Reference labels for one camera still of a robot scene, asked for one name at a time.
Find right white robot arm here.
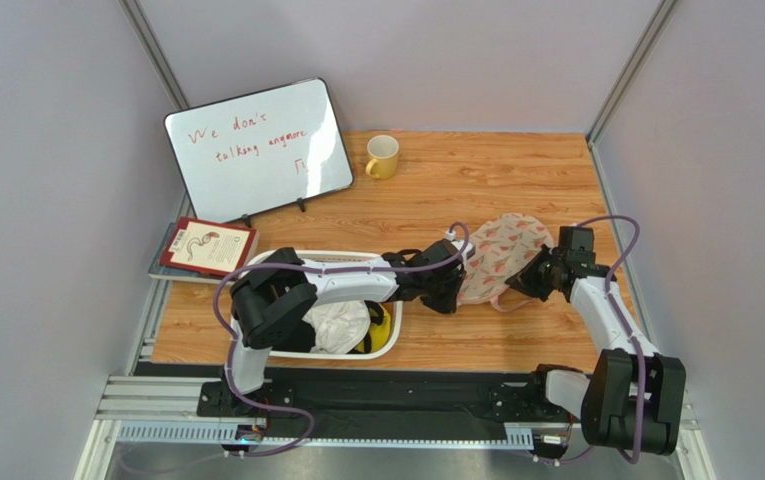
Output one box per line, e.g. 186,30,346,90
506,226,686,460

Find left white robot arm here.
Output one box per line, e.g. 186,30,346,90
224,239,474,395

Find yellow bra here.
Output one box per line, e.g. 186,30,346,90
352,301,392,354

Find white plastic laundry basket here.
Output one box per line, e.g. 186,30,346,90
230,248,405,361

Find black bra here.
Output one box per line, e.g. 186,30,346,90
273,322,316,354

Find yellow ceramic mug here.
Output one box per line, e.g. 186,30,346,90
365,135,400,180

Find white dry-erase board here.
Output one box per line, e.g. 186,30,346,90
164,77,355,223

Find red cover book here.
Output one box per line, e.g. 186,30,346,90
160,217,260,278

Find grey book underneath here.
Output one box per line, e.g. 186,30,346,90
148,223,218,284

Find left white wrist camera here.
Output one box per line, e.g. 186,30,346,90
444,228,476,262

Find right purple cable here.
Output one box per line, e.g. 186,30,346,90
531,214,647,465

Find purple cable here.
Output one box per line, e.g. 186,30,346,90
212,222,473,457
531,214,647,465

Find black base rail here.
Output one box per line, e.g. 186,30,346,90
196,367,577,441

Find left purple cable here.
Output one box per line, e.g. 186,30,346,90
212,222,473,457

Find aluminium frame rails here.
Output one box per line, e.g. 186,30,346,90
94,376,717,479

